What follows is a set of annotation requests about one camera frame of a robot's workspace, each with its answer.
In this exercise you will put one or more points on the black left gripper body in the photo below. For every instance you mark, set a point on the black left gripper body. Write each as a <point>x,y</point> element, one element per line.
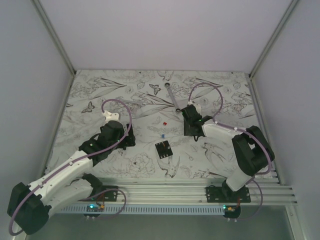
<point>127,141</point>

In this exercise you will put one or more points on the aluminium frame post left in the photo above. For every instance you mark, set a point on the aluminium frame post left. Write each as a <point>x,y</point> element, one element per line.
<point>53,35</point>

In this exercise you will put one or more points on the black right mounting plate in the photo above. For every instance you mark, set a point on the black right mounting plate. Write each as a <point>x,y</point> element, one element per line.
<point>218,194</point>

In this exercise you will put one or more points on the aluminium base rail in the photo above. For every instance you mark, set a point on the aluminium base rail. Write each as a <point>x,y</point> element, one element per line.
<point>192,190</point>

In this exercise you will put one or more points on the black mounting plate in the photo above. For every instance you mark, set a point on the black mounting plate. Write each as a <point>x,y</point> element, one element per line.
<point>107,193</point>
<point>218,194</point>

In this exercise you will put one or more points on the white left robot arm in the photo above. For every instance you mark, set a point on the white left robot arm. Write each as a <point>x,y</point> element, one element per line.
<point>31,205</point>

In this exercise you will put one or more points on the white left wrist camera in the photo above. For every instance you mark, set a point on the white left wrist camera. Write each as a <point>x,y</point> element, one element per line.
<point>109,116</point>

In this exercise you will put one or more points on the black fuse box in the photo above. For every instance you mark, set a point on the black fuse box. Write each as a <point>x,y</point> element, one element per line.
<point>163,152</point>

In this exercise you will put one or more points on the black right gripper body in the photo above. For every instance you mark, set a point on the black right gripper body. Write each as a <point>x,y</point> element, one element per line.
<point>187,131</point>

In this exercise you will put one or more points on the aluminium frame post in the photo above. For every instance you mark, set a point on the aluminium frame post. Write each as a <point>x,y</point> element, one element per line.
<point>53,35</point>
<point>274,37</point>

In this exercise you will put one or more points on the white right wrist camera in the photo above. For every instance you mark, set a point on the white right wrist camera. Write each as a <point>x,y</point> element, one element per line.
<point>196,105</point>

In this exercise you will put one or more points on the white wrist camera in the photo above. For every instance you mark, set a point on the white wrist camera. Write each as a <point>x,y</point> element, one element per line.
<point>196,105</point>
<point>109,116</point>

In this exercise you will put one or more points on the white slotted cable duct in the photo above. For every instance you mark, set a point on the white slotted cable duct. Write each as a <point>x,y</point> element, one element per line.
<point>147,209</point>

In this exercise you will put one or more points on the silver ratchet wrench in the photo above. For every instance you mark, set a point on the silver ratchet wrench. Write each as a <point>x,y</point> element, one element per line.
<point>169,90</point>

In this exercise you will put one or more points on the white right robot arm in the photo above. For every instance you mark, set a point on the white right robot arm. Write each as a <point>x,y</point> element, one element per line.
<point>253,153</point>

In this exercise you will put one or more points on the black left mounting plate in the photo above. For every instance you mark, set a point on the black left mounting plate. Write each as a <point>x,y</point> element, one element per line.
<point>107,193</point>

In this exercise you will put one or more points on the aluminium frame post right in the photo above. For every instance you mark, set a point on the aluminium frame post right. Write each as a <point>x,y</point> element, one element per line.
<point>274,37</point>

